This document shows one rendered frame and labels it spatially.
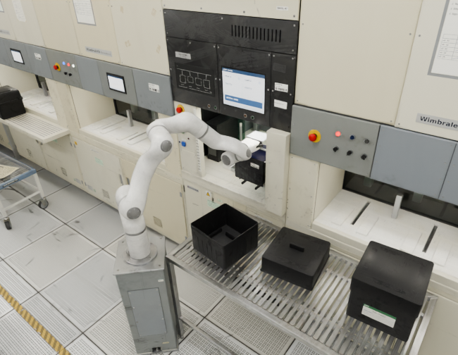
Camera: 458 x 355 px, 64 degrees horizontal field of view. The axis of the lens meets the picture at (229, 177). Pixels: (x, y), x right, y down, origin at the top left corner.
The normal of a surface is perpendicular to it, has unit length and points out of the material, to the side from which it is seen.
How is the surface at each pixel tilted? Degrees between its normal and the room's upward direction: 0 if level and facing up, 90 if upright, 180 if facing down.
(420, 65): 90
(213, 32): 90
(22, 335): 0
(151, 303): 90
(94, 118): 90
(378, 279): 0
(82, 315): 0
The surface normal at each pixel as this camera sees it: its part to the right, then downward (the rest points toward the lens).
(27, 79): 0.79, 0.31
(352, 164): -0.62, 0.44
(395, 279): -0.03, -0.85
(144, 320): 0.13, 0.52
